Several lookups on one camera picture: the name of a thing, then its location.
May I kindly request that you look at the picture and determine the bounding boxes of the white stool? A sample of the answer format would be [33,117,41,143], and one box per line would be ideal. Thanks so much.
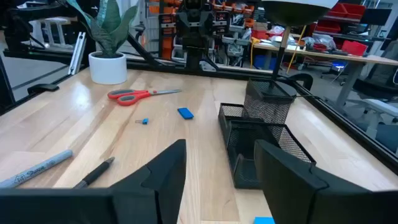
[37,17,68,49]

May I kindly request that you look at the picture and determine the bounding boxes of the snake plant in white pot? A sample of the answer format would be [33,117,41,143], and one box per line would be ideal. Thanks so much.
[57,0,139,85]

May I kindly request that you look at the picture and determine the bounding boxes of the blue plastic bin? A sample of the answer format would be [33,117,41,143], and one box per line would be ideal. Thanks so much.
[253,55,278,71]

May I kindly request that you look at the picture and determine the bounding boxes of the orange and black parts shelf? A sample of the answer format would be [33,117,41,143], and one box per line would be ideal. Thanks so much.
[146,0,262,62]

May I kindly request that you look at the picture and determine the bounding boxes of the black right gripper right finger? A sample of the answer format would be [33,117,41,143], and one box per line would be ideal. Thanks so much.
[254,139,398,224]

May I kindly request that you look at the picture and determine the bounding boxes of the black mesh desk organizer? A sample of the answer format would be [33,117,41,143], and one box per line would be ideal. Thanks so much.
[217,78,317,190]

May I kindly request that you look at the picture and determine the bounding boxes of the dark blue eraser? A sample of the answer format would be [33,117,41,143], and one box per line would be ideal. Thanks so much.
[177,107,195,120]

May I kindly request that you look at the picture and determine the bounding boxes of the red-handled scissors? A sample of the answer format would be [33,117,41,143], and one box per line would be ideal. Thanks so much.
[107,88,182,107]

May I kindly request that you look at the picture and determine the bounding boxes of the white globe table lamp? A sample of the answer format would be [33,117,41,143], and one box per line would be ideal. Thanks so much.
[261,0,340,98]

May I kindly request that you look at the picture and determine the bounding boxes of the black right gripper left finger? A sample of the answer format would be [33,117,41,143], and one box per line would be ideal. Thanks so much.
[0,139,188,224]

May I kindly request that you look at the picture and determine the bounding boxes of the silver Sharpie marker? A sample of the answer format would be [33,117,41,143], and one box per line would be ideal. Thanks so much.
[0,149,74,189]

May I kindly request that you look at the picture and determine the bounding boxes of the silver aluminium extrusion bar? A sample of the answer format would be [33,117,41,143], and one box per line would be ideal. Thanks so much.
[68,30,87,76]

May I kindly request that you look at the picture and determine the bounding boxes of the red plastic bin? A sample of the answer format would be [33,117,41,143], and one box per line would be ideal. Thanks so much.
[341,40,369,57]
[327,2,367,20]
[314,20,342,34]

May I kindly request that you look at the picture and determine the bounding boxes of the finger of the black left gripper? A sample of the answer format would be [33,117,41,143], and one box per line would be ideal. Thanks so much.
[203,12,218,32]
[176,12,190,32]

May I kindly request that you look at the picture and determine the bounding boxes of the wooden workbench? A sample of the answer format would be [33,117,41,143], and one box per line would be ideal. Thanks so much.
[251,42,398,108]

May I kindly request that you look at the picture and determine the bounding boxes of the yellow hanging cable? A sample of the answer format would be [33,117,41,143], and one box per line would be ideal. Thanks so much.
[285,24,308,74]

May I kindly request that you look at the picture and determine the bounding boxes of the black pen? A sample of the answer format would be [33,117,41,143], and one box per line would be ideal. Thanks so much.
[73,156,116,190]

